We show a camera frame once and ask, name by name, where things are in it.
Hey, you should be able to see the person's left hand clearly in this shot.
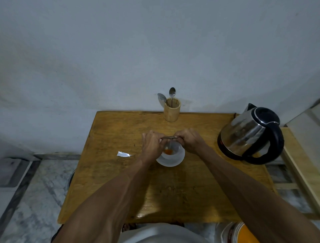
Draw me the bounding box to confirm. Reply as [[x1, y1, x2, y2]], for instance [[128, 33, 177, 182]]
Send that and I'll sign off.
[[141, 130, 166, 165]]

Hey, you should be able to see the steel electric kettle black handle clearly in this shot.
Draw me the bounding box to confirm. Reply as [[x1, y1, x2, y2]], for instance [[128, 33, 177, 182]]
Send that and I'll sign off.
[[217, 103, 285, 165]]

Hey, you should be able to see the person's right hand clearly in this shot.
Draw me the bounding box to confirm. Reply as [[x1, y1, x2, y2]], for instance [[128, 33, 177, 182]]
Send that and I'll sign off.
[[174, 128, 207, 156]]

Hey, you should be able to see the light wooden board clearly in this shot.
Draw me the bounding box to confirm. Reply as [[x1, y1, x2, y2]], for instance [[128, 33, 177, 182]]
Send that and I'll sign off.
[[279, 127, 320, 216]]

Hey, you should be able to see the wooden utensil holder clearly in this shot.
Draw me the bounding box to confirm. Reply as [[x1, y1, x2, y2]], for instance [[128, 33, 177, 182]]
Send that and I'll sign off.
[[163, 98, 181, 123]]

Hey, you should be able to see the white bucket with orange lid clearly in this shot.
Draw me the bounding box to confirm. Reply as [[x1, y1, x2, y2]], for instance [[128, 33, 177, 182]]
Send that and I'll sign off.
[[221, 221, 261, 243]]

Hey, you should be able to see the person's left forearm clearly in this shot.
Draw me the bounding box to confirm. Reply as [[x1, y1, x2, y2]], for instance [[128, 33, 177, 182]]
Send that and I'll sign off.
[[51, 154, 153, 243]]

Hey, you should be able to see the person's right forearm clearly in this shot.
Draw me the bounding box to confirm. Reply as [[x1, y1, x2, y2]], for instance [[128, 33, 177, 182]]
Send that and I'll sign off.
[[197, 145, 320, 243]]

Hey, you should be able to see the white cup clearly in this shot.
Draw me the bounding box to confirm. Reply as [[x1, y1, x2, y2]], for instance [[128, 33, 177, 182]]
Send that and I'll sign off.
[[156, 140, 186, 168]]

